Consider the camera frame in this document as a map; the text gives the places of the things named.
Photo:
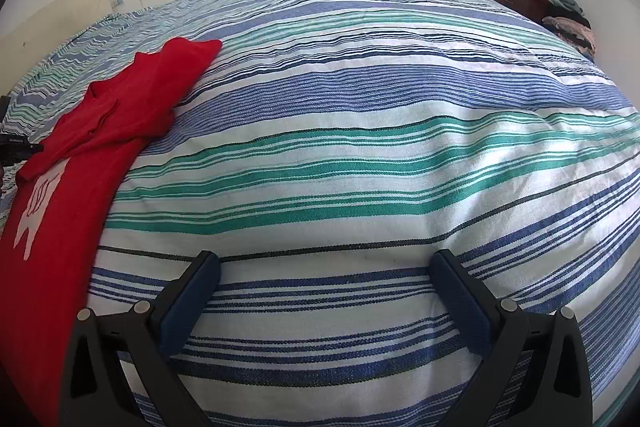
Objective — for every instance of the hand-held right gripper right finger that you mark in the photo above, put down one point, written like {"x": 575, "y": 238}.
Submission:
{"x": 462, "y": 307}

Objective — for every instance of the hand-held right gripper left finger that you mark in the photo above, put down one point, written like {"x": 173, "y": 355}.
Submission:
{"x": 192, "y": 307}

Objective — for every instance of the red sweater with white rabbit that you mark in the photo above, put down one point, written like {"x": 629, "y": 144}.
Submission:
{"x": 100, "y": 147}

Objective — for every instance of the pile of mixed clothes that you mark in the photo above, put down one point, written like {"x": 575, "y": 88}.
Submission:
{"x": 570, "y": 29}

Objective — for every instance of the beige headboard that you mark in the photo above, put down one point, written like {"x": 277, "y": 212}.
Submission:
{"x": 60, "y": 17}

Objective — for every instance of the blue green striped bed sheet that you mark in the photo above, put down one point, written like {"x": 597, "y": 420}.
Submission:
{"x": 350, "y": 167}

